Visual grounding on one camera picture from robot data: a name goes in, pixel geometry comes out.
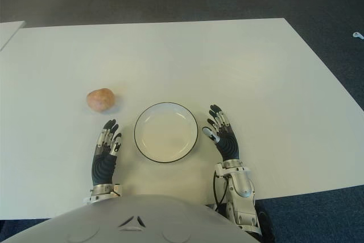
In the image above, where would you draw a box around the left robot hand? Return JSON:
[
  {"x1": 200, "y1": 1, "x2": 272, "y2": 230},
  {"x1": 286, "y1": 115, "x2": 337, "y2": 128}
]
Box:
[{"x1": 90, "y1": 118, "x2": 123, "y2": 186}]

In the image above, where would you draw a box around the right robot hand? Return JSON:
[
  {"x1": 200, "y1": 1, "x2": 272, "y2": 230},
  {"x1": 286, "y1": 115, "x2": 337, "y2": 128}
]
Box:
[{"x1": 201, "y1": 104, "x2": 241, "y2": 163}]

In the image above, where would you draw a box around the red yellow apple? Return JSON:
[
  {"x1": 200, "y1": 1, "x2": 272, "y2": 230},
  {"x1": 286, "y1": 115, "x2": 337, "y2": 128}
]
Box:
[{"x1": 86, "y1": 88, "x2": 116, "y2": 112}]

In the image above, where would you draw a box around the white plate with black rim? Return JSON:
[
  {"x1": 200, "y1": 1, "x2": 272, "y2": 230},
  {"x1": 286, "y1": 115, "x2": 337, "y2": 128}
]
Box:
[{"x1": 134, "y1": 101, "x2": 200, "y2": 164}]

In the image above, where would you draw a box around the grey robot torso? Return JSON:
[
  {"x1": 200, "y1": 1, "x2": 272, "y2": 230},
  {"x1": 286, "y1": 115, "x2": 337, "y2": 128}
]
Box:
[{"x1": 0, "y1": 194, "x2": 261, "y2": 243}]

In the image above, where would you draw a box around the white side table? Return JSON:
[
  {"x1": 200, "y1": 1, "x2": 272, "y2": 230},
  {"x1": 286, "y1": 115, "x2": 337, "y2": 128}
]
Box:
[{"x1": 0, "y1": 20, "x2": 26, "y2": 52}]

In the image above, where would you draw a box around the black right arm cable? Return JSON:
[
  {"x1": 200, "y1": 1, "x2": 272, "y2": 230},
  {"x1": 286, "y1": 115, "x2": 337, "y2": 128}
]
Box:
[{"x1": 212, "y1": 168, "x2": 229, "y2": 207}]

